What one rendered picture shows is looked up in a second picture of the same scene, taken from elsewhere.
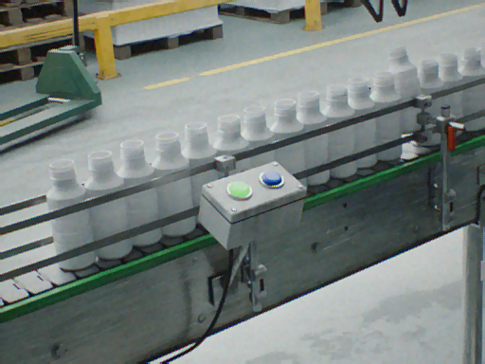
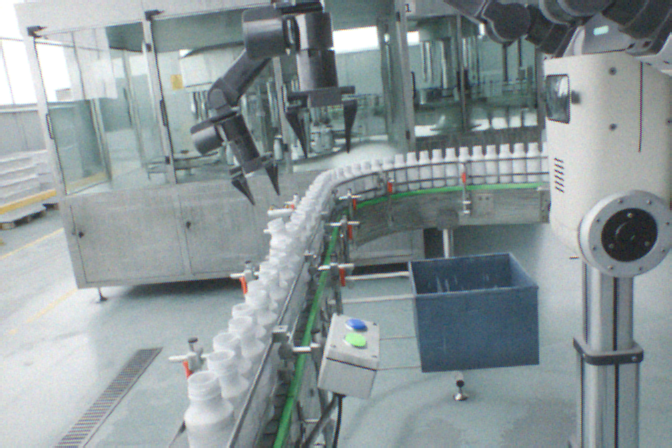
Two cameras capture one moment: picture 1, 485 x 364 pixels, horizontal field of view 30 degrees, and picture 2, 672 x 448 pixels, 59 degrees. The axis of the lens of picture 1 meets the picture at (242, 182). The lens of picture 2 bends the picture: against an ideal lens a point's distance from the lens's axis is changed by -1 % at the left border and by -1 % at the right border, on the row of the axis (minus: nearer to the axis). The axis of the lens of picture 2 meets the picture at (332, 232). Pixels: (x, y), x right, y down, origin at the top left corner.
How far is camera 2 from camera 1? 0.99 m
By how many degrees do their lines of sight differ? 48
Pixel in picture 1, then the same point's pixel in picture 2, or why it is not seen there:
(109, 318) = not seen: outside the picture
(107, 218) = (248, 423)
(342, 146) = (294, 302)
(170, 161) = (254, 345)
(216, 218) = (352, 374)
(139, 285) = not seen: outside the picture
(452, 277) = (169, 427)
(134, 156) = (238, 349)
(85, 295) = not seen: outside the picture
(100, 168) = (232, 369)
